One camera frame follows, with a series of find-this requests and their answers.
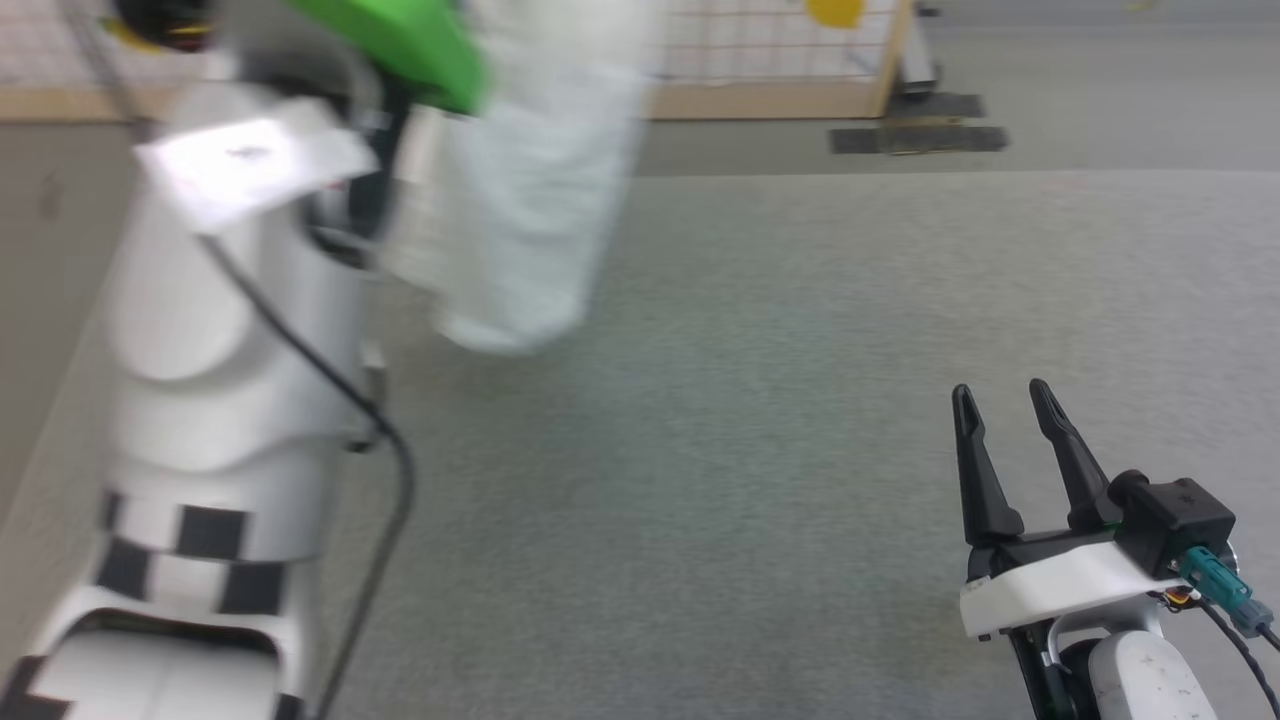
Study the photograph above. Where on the grey metal stand foot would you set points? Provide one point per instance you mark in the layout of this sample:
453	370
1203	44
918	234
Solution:
918	65

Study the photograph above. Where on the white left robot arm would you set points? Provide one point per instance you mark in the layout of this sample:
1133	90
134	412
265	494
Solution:
215	330

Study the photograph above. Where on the black round object yellow rim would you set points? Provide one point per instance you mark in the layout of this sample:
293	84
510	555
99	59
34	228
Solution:
165	22

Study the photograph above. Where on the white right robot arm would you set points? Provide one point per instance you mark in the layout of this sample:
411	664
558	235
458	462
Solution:
1150	680

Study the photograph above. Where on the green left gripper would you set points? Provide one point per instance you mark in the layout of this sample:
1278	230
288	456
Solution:
410	40

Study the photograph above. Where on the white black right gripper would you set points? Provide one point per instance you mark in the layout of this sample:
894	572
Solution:
1050	590

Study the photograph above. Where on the white t-shirt garment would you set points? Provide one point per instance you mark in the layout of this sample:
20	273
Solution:
520	200

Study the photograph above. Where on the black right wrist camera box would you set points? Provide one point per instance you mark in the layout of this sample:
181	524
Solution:
1175	520

